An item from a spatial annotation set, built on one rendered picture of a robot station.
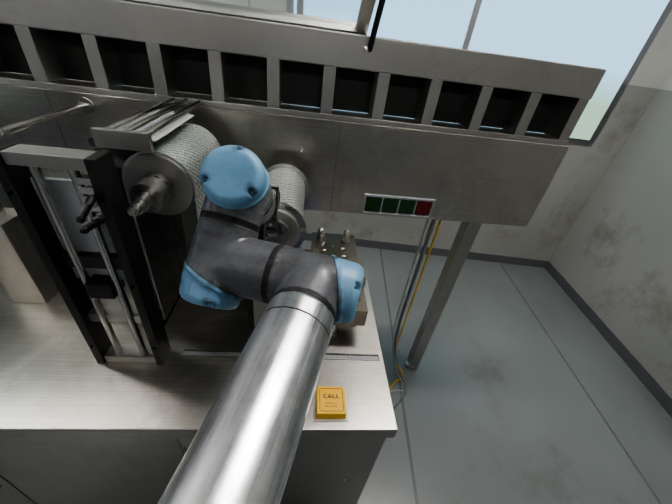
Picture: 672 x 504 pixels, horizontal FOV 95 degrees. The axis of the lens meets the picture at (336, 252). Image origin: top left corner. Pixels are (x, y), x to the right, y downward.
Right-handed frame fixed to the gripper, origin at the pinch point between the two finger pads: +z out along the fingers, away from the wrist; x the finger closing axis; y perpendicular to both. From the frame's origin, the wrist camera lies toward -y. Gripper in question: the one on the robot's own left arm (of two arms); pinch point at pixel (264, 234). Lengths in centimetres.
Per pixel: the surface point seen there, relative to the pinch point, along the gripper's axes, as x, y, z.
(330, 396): -17.8, -37.8, 7.5
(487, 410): -120, -79, 102
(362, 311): -26.3, -17.6, 15.0
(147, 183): 22.4, 7.5, -7.3
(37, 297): 67, -19, 30
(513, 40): -138, 154, 105
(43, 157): 33.1, 7.4, -17.9
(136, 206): 22.6, 2.3, -9.9
